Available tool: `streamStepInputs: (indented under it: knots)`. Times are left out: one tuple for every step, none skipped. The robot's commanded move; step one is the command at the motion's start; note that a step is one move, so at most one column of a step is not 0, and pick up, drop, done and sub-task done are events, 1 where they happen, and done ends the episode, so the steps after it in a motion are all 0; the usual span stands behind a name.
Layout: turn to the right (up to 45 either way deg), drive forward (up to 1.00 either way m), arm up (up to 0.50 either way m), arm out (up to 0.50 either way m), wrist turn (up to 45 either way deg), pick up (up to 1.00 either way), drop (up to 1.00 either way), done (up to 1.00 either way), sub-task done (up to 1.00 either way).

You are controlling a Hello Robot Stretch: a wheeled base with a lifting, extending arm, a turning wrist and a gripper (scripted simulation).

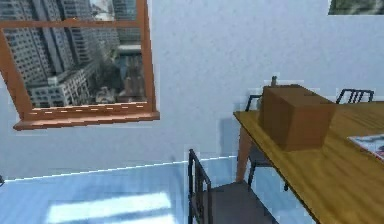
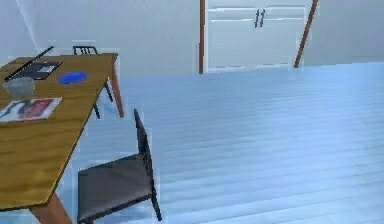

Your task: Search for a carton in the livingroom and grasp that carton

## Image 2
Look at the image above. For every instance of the black slatted chair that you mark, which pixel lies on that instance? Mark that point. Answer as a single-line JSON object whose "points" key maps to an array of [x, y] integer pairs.
{"points": [[85, 50]]}

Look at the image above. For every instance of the brown wooden table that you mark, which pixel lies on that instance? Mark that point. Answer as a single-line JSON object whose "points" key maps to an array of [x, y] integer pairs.
{"points": [[40, 146]]}

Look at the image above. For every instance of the dark brown chair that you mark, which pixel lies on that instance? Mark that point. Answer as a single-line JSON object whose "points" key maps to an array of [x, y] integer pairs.
{"points": [[113, 181]]}

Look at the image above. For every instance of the blue plate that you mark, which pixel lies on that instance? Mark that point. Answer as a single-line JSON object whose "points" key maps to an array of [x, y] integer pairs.
{"points": [[72, 77]]}

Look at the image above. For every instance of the grey bowl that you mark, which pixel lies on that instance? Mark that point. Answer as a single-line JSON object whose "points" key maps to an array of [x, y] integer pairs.
{"points": [[19, 87]]}

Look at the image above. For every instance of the black laptop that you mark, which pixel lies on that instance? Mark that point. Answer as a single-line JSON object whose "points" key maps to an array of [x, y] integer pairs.
{"points": [[35, 69]]}

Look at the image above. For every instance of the white double door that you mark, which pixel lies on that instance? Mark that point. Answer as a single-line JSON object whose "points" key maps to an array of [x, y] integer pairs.
{"points": [[253, 40]]}

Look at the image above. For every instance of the red and white magazine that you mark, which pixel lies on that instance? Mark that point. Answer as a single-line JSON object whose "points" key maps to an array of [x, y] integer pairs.
{"points": [[28, 109]]}

